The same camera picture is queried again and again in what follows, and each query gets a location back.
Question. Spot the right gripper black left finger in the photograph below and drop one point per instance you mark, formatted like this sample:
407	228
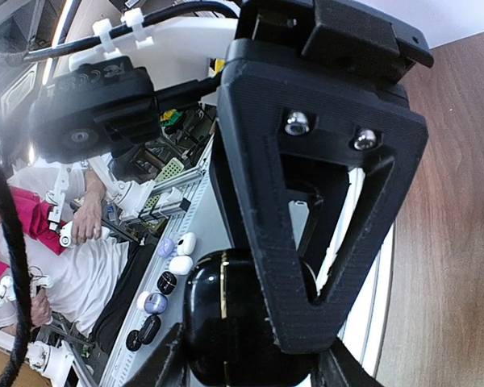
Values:
166	366

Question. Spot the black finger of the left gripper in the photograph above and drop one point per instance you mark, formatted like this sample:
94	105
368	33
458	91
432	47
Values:
272	104

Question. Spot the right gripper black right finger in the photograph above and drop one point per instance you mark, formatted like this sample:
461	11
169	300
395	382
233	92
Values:
337	367

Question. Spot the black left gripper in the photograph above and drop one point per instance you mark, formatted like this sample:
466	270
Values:
344	40

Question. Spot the black charging case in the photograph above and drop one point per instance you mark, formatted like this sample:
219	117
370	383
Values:
228	337

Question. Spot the person in white shirt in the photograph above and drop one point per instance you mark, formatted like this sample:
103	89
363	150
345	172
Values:
94	282

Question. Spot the black earbud case on rail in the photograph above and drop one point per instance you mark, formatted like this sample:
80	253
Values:
145	335

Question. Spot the purple earbud case on rail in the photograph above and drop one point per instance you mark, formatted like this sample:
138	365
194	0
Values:
152	303

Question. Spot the white earbud case on rail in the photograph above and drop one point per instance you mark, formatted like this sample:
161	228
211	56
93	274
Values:
186	244

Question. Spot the aluminium front rail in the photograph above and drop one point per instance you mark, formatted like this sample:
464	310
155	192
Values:
186	203

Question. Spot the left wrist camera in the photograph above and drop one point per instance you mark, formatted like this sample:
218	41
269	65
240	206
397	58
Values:
98	108

